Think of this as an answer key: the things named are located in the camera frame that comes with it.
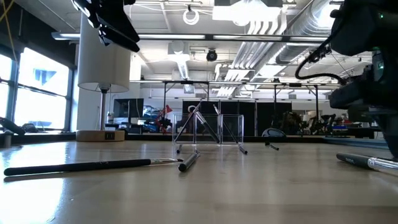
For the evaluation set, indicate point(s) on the thin pointed liner brush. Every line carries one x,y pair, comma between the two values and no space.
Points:
77,167

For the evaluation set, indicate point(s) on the black background work frame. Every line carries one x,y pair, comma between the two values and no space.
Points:
164,93

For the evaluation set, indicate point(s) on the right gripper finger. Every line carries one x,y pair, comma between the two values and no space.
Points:
391,133

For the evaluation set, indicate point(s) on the black fluffy head makeup brush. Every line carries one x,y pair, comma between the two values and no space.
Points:
272,146

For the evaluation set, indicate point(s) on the white cylinder shade table lamp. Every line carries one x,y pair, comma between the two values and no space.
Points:
102,68

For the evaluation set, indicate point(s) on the long ceiling light fixture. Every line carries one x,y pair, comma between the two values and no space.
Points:
171,36

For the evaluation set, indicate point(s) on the slim black makeup brush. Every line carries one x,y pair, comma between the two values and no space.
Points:
188,163
243,150
179,148

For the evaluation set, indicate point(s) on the small white bottle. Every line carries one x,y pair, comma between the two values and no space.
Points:
109,117

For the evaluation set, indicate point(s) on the large window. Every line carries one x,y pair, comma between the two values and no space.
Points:
40,87

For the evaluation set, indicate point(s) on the red angular object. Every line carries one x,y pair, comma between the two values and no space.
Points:
166,113

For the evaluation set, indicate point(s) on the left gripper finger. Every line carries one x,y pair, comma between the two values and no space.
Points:
119,21
121,40

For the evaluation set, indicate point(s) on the white slim makeup brush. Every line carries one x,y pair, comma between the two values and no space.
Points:
226,124

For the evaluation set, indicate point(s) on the thick silver ferrule makeup brush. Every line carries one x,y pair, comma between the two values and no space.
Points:
357,160
205,124

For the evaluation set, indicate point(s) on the silver spiral air duct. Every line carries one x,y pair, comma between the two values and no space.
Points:
298,31

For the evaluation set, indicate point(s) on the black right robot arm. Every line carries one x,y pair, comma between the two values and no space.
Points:
357,25

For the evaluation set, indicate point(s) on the black computer monitor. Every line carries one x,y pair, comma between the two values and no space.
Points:
128,107

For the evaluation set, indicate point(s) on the black ceiling camera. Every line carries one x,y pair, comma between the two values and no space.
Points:
211,55

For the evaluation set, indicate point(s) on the clear acrylic divided container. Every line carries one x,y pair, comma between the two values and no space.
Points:
241,130

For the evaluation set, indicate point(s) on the slim silver ferrule makeup brush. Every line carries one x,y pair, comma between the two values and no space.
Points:
186,123

